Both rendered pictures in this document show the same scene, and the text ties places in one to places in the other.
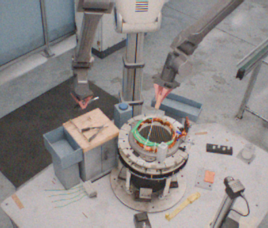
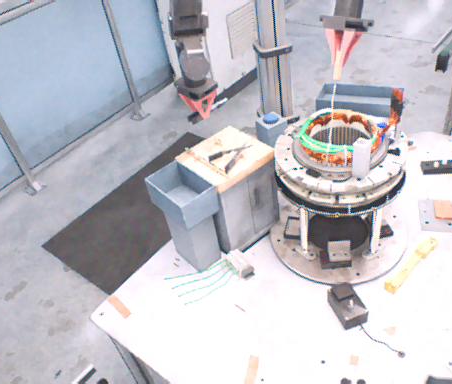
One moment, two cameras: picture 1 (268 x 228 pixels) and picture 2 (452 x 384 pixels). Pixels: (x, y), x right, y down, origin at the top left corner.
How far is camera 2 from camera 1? 46 cm
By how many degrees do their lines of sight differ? 6
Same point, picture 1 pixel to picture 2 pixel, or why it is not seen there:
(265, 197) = not seen: outside the picture
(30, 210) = (144, 316)
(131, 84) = (275, 87)
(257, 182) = not seen: outside the picture
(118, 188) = (289, 254)
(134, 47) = (270, 17)
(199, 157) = (415, 185)
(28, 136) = (131, 228)
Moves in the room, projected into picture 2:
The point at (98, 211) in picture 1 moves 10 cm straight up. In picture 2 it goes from (262, 297) to (259, 273)
